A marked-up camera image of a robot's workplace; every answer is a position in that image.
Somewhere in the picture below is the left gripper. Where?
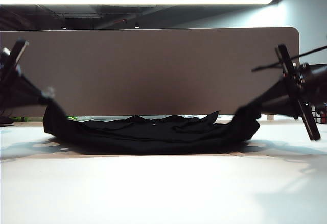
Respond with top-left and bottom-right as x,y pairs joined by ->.
0,38 -> 56,111

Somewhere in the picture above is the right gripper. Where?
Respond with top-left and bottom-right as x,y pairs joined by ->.
254,44 -> 321,141

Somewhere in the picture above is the black polo shirt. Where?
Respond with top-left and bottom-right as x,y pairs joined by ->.
42,98 -> 262,156

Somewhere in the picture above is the black flat base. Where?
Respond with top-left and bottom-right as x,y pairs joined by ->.
0,116 -> 15,128

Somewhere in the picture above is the Rubik's cube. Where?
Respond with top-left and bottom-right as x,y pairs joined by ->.
309,104 -> 327,125

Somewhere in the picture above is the green strip behind divider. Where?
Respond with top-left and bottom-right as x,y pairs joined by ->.
12,116 -> 78,122

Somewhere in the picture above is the brown desk divider panel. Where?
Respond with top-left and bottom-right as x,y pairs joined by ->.
0,27 -> 300,117

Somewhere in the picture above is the long ceiling light strip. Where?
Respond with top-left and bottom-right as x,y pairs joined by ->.
0,0 -> 275,6

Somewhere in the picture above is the black camera cable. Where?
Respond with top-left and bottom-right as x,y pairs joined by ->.
251,46 -> 327,73

